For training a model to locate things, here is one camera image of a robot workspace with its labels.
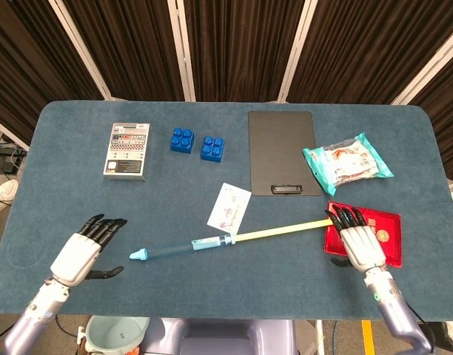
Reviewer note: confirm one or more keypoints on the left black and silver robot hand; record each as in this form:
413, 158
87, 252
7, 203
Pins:
74, 257

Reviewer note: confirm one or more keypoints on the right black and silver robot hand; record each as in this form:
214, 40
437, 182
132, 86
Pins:
363, 247

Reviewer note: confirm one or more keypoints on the large blue and yellow syringe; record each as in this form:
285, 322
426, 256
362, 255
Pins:
174, 252

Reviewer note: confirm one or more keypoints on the lilac grey robot base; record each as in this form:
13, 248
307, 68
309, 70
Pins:
219, 338

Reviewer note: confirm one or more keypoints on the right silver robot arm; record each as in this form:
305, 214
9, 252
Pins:
396, 314

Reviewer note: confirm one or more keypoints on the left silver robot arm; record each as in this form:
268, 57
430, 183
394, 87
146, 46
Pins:
37, 318

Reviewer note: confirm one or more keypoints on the red gold-printed envelope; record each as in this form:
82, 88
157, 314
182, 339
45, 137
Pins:
389, 240

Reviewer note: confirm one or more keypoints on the teal snack packet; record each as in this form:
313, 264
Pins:
346, 162

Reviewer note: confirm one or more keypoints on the pale green plastic basin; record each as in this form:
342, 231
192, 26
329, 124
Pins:
115, 334

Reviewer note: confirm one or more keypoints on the white shoe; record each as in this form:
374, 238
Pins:
2, 194

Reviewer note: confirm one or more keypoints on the silver printed box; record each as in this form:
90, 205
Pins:
126, 155

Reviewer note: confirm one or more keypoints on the black clipboard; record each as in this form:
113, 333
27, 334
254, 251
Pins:
282, 151

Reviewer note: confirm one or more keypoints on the white printed card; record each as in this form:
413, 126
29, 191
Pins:
230, 207

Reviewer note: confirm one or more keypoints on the blue felt table cover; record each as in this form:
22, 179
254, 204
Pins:
211, 288

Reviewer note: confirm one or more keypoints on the blue four-stud building block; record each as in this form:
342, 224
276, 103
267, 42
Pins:
212, 149
182, 141

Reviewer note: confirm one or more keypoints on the dark brown white-framed screen panel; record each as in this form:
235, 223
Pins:
130, 48
450, 111
359, 48
241, 48
26, 55

